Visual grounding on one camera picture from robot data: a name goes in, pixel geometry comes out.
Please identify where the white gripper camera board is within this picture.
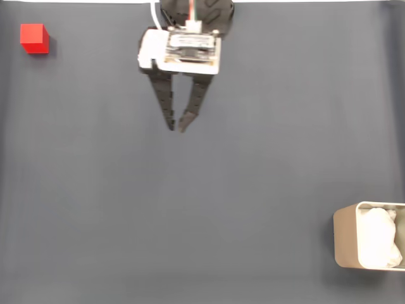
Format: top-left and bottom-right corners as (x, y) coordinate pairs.
(137, 20), (222, 76)

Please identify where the dark blue-grey table mat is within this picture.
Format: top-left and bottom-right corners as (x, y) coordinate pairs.
(0, 1), (405, 304)

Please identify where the white crumpled cloth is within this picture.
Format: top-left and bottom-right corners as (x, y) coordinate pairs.
(359, 207), (404, 269)

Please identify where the beige rounded box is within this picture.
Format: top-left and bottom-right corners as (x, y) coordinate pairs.
(333, 201), (405, 272)

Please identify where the red cube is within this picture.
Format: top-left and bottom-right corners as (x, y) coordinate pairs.
(20, 23), (51, 54)

